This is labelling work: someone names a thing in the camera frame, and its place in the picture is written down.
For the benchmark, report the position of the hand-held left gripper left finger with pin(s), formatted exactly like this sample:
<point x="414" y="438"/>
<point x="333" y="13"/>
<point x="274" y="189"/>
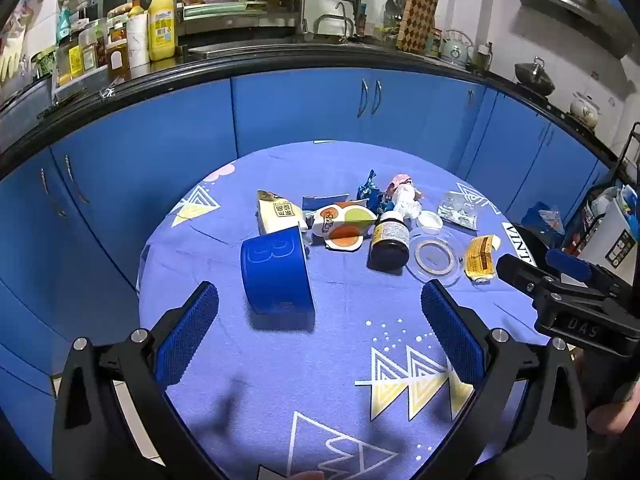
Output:
<point x="187" y="330"/>

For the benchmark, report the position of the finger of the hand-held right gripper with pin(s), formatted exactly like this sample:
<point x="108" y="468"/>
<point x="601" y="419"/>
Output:
<point x="520" y="272"/>
<point x="567" y="262"/>

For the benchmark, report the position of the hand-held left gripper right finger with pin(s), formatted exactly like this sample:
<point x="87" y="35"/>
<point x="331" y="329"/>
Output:
<point x="452" y="335"/>

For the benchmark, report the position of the pink wrapper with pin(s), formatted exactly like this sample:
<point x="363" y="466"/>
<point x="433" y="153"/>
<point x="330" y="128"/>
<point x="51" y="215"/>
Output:
<point x="400" y="181"/>

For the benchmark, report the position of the blue foil wrapper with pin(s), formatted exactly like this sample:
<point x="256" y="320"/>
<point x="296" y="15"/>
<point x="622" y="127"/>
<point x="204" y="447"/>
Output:
<point x="370" y="192"/>

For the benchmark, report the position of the blue and white carton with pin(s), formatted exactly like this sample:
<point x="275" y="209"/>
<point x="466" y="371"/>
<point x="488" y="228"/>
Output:
<point x="320" y="202"/>

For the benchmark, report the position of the person's right hand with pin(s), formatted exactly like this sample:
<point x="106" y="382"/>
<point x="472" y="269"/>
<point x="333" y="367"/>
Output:
<point x="607" y="417"/>

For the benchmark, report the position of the yellow wrapper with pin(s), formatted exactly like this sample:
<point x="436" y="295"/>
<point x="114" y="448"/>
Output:
<point x="480" y="257"/>

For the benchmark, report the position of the blue bag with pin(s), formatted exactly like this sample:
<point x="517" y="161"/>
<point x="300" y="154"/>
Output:
<point x="542" y="220"/>

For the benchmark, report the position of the white printed box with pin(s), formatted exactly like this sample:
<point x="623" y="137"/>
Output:
<point x="617" y="240"/>

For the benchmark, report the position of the clear plastic lid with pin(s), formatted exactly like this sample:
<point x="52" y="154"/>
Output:
<point x="450" y="270"/>

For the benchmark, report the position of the silver foil packet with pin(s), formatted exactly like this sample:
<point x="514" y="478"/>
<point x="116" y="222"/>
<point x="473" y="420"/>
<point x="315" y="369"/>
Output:
<point x="457" y="212"/>

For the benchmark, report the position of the blue plastic cup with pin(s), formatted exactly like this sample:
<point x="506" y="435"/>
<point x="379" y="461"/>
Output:
<point x="277" y="280"/>

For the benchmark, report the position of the white round lid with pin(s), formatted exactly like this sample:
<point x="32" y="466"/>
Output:
<point x="429" y="220"/>

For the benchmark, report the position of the blue printed tablecloth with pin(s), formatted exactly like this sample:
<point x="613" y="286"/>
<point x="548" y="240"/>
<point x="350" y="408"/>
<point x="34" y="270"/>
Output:
<point x="350" y="310"/>

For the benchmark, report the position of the dark glass bottle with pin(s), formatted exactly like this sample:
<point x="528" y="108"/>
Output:
<point x="387" y="250"/>

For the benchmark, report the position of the cream snack packet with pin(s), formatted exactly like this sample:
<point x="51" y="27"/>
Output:
<point x="277" y="212"/>

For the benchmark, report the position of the white orange green wrapper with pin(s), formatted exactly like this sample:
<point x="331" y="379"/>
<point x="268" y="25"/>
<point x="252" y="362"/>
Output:
<point x="345" y="232"/>

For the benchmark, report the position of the white ceramic pot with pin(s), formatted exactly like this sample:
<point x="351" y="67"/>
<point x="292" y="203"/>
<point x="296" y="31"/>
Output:
<point x="585" y="110"/>

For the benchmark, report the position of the wok with lid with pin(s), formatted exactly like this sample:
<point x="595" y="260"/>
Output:
<point x="535" y="77"/>

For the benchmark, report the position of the pale green kettle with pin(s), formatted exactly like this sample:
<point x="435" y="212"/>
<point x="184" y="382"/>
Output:
<point x="455" y="52"/>

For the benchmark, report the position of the blue kitchen cabinet unit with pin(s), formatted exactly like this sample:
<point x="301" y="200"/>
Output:
<point x="300" y="105"/>

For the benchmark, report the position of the checkered cutting board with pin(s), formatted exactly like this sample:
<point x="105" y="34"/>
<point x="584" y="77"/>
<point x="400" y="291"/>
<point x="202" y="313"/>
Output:
<point x="417" y="20"/>

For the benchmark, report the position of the amber jar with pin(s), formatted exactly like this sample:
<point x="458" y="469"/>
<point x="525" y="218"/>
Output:
<point x="117" y="60"/>

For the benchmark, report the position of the clear jar with yellow label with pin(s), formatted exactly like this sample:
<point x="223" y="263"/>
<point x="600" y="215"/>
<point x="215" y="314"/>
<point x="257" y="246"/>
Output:
<point x="82" y="57"/>

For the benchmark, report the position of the white paper roll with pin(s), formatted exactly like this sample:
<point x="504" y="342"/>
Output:
<point x="137" y="40"/>

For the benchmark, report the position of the yellow detergent bottle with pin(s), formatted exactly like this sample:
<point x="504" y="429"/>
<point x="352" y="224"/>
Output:
<point x="162" y="25"/>

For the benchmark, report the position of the metal faucet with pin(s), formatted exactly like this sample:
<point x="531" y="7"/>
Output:
<point x="340" y="15"/>

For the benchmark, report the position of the green dish tray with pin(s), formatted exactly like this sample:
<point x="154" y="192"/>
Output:
<point x="220" y="10"/>

